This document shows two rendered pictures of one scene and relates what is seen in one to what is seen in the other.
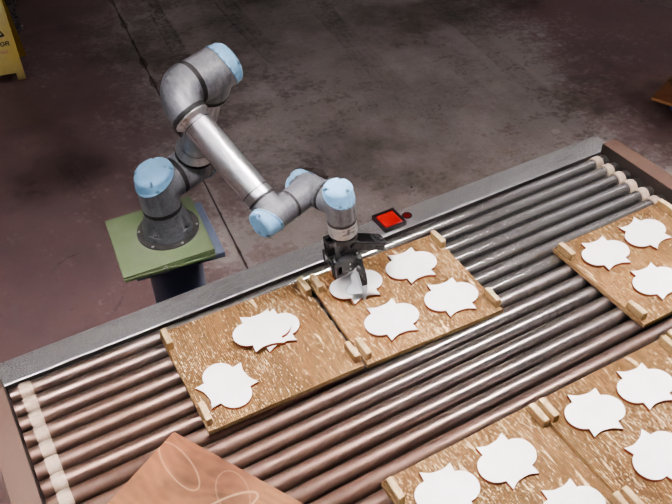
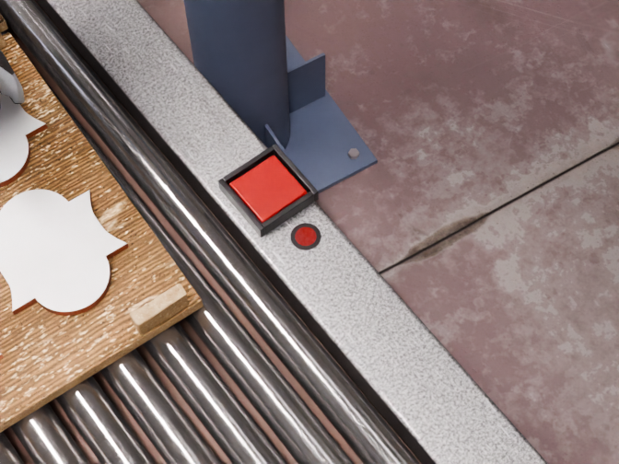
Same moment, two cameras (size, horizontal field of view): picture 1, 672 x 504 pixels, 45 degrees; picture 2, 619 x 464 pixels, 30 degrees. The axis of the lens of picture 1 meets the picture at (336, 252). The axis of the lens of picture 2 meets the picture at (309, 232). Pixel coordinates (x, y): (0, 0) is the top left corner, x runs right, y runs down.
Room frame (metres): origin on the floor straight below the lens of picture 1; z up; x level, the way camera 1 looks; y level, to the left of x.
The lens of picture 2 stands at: (1.85, -0.78, 1.98)
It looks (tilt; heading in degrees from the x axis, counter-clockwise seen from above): 62 degrees down; 83
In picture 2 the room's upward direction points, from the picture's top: 1 degrees counter-clockwise
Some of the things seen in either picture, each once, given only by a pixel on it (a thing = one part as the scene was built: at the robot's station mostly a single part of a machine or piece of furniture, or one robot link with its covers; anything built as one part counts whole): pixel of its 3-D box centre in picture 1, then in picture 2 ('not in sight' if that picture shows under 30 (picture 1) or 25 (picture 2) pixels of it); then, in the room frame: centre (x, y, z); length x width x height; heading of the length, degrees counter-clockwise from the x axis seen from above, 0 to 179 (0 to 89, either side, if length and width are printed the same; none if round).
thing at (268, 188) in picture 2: (389, 220); (268, 191); (1.89, -0.16, 0.92); 0.06 x 0.06 x 0.01; 29
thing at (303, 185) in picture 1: (305, 191); not in sight; (1.62, 0.07, 1.24); 0.11 x 0.11 x 0.08; 47
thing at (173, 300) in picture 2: (438, 239); (159, 308); (1.77, -0.29, 0.95); 0.06 x 0.02 x 0.03; 26
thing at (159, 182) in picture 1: (158, 185); not in sight; (1.90, 0.51, 1.07); 0.13 x 0.12 x 0.14; 137
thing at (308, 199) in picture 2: (389, 220); (268, 190); (1.89, -0.16, 0.92); 0.08 x 0.08 x 0.02; 29
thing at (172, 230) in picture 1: (164, 216); not in sight; (1.90, 0.51, 0.95); 0.15 x 0.15 x 0.10
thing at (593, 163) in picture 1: (352, 261); (119, 131); (1.74, -0.05, 0.90); 1.95 x 0.05 x 0.05; 119
